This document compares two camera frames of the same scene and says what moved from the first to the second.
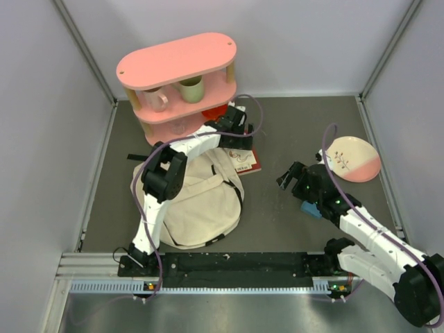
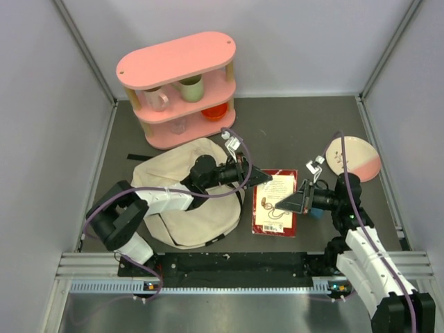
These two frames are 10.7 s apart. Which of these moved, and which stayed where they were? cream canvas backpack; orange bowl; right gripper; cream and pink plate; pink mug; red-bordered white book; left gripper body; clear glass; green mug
Moved: right gripper; red-bordered white book; left gripper body
Stayed: green mug; pink mug; cream and pink plate; orange bowl; cream canvas backpack; clear glass
